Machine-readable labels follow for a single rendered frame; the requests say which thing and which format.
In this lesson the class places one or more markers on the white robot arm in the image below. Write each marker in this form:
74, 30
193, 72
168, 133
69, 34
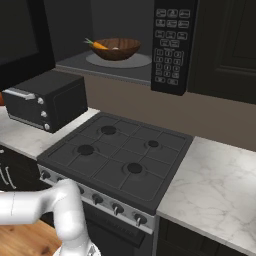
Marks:
68, 213

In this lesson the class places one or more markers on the microwave start button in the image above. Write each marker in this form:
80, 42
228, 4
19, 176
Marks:
172, 81

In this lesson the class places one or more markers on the grey microwave turntable plate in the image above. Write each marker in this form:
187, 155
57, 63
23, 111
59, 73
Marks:
133, 62

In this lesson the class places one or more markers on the brown wooden bowl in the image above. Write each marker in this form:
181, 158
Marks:
120, 50

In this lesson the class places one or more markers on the pale mushroom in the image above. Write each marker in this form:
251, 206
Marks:
115, 48

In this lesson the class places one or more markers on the orange carrot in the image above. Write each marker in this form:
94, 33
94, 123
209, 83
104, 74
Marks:
98, 45

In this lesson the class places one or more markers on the black microwave oven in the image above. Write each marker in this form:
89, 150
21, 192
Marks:
173, 46

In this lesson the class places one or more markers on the black oven door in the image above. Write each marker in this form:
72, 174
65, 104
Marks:
113, 240

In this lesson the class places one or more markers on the black microwave door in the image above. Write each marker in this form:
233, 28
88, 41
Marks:
20, 33

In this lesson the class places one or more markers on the dark grey gas hob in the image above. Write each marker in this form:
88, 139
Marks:
120, 153

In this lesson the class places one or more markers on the black toaster oven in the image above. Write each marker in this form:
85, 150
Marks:
63, 100

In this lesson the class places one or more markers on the black stove knob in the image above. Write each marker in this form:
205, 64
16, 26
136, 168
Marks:
45, 174
80, 190
97, 199
117, 209
60, 178
140, 219

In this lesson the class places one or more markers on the silver toaster oven knob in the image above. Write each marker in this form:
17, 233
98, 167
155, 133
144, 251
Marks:
40, 100
47, 126
43, 114

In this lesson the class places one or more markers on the orange round object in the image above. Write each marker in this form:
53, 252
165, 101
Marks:
1, 99

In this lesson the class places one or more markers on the dark wall cupboard door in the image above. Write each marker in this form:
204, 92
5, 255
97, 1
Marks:
226, 46

